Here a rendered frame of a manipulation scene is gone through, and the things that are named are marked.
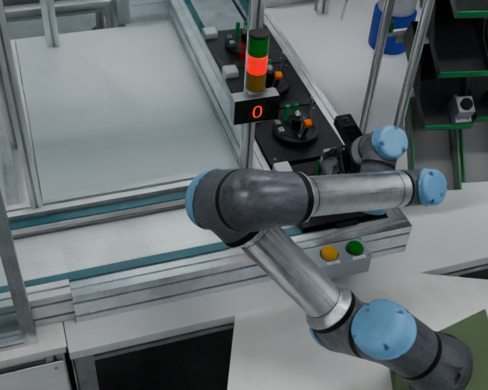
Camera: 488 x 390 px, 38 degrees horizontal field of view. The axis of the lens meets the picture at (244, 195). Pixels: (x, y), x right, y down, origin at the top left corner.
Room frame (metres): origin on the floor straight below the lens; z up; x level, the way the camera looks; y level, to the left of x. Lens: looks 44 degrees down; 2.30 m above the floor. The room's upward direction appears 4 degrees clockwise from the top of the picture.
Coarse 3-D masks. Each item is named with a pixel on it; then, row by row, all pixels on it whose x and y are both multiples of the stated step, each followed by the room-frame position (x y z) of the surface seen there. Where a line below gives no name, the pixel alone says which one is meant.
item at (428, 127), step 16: (432, 64) 1.64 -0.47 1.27; (416, 80) 1.56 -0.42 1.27; (432, 80) 1.59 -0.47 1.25; (448, 80) 1.60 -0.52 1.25; (464, 80) 1.58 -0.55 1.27; (416, 96) 1.54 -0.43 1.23; (432, 96) 1.55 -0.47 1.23; (448, 96) 1.56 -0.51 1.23; (432, 112) 1.51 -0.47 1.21; (432, 128) 1.46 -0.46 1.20; (448, 128) 1.47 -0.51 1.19; (464, 128) 1.48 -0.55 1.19
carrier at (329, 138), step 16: (288, 112) 1.72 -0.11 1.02; (304, 112) 1.79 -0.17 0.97; (320, 112) 1.80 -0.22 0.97; (256, 128) 1.69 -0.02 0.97; (272, 128) 1.68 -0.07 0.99; (288, 128) 1.68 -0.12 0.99; (320, 128) 1.72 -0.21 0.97; (272, 144) 1.63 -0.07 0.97; (288, 144) 1.62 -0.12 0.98; (304, 144) 1.62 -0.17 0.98; (320, 144) 1.64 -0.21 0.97; (336, 144) 1.65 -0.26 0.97; (272, 160) 1.55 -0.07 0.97; (288, 160) 1.56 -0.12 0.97; (304, 160) 1.57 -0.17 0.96
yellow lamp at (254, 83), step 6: (246, 72) 1.49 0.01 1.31; (246, 78) 1.48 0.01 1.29; (252, 78) 1.47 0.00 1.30; (258, 78) 1.47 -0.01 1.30; (264, 78) 1.48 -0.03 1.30; (246, 84) 1.48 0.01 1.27; (252, 84) 1.47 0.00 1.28; (258, 84) 1.47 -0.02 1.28; (264, 84) 1.48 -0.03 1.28; (252, 90) 1.47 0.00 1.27; (258, 90) 1.47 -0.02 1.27
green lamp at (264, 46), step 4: (252, 40) 1.47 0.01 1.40; (256, 40) 1.47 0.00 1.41; (260, 40) 1.47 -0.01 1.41; (264, 40) 1.47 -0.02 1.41; (268, 40) 1.48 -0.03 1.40; (248, 44) 1.49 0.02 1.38; (252, 44) 1.47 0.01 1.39; (256, 44) 1.47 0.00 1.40; (260, 44) 1.47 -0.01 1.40; (264, 44) 1.47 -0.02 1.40; (268, 44) 1.48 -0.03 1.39; (248, 48) 1.49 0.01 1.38; (252, 48) 1.47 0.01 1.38; (256, 48) 1.47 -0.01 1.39; (260, 48) 1.47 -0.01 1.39; (264, 48) 1.47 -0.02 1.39; (268, 48) 1.49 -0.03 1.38; (248, 52) 1.48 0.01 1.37; (252, 52) 1.47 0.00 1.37; (256, 52) 1.47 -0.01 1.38; (260, 52) 1.47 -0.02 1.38; (264, 52) 1.47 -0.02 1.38; (256, 56) 1.47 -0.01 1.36; (260, 56) 1.47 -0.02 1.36; (264, 56) 1.47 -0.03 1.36
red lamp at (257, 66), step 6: (252, 60) 1.47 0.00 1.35; (258, 60) 1.47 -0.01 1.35; (264, 60) 1.48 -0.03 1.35; (246, 66) 1.49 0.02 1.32; (252, 66) 1.47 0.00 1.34; (258, 66) 1.47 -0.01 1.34; (264, 66) 1.48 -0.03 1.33; (252, 72) 1.47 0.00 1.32; (258, 72) 1.47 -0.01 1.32; (264, 72) 1.48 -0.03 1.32
